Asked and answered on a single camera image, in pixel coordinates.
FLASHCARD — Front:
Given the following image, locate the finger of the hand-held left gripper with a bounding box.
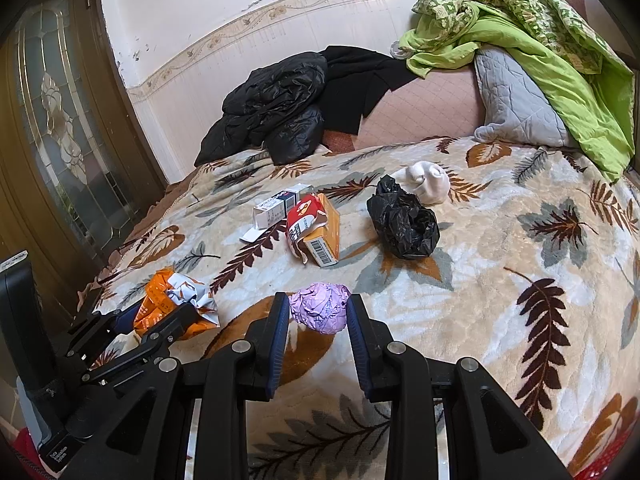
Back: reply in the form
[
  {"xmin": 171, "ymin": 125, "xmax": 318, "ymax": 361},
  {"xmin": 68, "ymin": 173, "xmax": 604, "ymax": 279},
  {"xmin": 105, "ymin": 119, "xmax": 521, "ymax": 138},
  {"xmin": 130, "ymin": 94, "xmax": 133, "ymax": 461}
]
[
  {"xmin": 66, "ymin": 305, "xmax": 149, "ymax": 356},
  {"xmin": 80, "ymin": 304, "xmax": 201, "ymax": 391}
]

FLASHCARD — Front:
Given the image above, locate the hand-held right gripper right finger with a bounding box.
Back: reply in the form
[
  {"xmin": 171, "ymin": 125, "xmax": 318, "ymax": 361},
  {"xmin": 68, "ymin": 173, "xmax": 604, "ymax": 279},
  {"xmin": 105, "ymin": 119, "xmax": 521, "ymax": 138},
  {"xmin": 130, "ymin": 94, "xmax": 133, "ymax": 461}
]
[{"xmin": 346, "ymin": 293, "xmax": 573, "ymax": 480}]

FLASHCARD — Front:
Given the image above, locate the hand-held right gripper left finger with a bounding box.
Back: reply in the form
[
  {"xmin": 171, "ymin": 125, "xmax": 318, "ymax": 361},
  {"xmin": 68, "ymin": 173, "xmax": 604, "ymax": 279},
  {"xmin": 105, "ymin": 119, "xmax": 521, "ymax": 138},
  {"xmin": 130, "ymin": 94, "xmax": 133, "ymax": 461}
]
[{"xmin": 70, "ymin": 291, "xmax": 292, "ymax": 480}]

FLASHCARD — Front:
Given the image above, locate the orange packet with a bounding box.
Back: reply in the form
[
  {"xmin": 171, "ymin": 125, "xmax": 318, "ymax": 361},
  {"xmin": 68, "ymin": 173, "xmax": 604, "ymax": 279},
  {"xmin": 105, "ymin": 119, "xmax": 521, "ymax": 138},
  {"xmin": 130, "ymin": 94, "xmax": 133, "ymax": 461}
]
[{"xmin": 132, "ymin": 269, "xmax": 219, "ymax": 342}]

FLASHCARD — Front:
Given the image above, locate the purple paper ball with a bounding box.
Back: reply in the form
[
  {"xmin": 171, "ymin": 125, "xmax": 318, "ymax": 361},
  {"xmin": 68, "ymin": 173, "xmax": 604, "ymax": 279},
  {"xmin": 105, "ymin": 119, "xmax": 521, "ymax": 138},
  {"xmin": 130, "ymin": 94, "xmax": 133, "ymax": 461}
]
[{"xmin": 288, "ymin": 282, "xmax": 352, "ymax": 335}]

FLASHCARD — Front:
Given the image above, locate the black plastic bag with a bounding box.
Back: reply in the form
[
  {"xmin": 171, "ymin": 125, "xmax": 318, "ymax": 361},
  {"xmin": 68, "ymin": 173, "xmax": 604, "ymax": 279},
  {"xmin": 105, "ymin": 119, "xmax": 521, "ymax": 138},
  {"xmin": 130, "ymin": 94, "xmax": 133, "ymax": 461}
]
[{"xmin": 366, "ymin": 175, "xmax": 441, "ymax": 261}]

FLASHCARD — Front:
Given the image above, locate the white medicine box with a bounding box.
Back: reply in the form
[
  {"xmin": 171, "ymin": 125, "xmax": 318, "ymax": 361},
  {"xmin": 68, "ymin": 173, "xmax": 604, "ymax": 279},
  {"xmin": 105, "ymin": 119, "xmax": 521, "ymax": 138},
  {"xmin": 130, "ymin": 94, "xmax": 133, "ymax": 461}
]
[{"xmin": 239, "ymin": 184, "xmax": 313, "ymax": 244}]

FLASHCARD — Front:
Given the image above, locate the white sock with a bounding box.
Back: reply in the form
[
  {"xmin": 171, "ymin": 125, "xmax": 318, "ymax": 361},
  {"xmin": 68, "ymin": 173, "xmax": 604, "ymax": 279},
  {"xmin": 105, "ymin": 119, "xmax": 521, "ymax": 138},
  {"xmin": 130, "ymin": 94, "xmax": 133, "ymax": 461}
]
[{"xmin": 390, "ymin": 160, "xmax": 452, "ymax": 206}]

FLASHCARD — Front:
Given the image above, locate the red mesh basket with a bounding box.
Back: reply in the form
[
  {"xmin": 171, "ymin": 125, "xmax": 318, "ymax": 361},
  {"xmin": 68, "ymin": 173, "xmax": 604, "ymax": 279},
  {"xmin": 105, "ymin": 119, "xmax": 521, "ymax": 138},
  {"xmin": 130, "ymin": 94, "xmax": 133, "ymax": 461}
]
[{"xmin": 574, "ymin": 452, "xmax": 617, "ymax": 480}]

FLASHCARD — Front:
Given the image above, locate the orange medicine box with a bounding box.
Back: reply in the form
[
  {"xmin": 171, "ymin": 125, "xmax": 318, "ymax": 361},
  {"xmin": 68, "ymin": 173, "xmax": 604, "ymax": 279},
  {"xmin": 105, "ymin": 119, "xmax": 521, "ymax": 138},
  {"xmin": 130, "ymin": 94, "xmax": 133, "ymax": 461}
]
[{"xmin": 299, "ymin": 192, "xmax": 342, "ymax": 267}]

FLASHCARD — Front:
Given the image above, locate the red and white wrapper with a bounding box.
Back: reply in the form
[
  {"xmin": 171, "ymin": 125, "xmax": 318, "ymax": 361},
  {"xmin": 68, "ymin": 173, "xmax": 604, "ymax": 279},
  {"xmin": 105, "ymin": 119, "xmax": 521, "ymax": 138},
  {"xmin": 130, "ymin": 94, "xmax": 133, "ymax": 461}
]
[{"xmin": 285, "ymin": 192, "xmax": 329, "ymax": 264}]

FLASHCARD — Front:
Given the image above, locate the leaf print blanket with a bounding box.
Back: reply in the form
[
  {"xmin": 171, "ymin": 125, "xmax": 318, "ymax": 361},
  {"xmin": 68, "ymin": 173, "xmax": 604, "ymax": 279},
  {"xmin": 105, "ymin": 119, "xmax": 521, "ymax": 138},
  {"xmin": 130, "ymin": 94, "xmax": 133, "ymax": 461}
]
[{"xmin": 75, "ymin": 135, "xmax": 640, "ymax": 480}]

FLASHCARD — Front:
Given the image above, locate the wooden door with glass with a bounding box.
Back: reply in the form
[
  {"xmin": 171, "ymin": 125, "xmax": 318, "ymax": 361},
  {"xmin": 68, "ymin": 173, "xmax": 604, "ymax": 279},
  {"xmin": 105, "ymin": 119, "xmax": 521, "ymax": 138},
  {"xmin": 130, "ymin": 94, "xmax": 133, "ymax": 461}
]
[{"xmin": 0, "ymin": 0, "xmax": 168, "ymax": 311}]

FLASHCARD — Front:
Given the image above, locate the black puffer jacket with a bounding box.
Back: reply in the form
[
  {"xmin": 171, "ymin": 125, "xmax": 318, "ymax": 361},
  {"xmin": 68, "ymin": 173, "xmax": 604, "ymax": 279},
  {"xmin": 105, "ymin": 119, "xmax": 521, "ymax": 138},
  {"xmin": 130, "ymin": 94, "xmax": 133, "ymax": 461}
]
[{"xmin": 194, "ymin": 51, "xmax": 330, "ymax": 167}]

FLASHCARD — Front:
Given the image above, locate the black cloth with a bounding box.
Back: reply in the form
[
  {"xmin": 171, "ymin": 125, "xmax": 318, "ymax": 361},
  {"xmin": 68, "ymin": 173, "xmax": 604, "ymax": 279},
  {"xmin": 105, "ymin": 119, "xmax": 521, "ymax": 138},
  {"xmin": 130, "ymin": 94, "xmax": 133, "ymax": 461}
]
[{"xmin": 315, "ymin": 45, "xmax": 416, "ymax": 136}]

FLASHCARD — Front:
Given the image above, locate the grey quilted pillow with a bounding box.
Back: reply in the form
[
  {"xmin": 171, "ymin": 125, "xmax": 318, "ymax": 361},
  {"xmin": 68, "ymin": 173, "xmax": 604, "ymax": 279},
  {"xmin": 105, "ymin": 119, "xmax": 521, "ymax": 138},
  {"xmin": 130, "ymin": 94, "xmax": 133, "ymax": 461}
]
[{"xmin": 472, "ymin": 47, "xmax": 576, "ymax": 148}]

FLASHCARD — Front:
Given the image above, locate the green quilt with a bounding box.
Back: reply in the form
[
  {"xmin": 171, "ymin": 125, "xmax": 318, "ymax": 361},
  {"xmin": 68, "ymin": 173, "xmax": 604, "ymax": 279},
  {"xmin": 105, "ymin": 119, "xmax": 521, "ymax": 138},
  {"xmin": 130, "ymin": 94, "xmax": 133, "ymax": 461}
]
[{"xmin": 397, "ymin": 0, "xmax": 637, "ymax": 185}]

